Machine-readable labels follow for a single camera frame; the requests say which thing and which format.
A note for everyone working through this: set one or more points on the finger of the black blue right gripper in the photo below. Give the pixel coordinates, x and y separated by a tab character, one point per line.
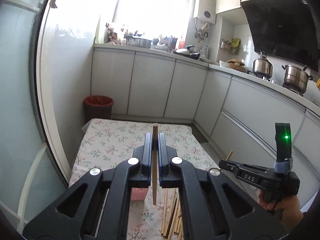
213	206

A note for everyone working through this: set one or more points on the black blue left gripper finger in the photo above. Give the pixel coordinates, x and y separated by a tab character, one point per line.
97	205

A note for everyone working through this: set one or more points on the bamboo chopstick long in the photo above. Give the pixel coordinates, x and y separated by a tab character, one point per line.
164	211

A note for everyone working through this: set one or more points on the person's right hand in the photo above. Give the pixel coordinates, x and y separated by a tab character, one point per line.
291	215

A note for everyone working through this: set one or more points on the pink perforated utensil holder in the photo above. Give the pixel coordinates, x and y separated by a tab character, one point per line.
138	194

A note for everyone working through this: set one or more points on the floral tablecloth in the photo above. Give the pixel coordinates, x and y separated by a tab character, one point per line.
106	143

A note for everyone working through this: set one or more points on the steel stock pot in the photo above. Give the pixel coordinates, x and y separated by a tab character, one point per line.
296	79

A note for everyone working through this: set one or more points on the red black trash bin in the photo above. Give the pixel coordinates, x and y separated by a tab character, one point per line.
98	107

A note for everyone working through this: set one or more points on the basket of bread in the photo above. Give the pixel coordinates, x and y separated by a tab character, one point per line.
237	65

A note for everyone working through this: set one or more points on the white electric kettle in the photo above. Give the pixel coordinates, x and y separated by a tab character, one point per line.
204	52

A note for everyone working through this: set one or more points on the black range hood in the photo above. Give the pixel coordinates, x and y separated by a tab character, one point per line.
284	29

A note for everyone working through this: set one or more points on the steel basin on counter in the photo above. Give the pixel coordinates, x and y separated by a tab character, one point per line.
138	42

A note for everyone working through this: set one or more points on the white water heater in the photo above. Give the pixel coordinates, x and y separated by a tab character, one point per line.
205	10

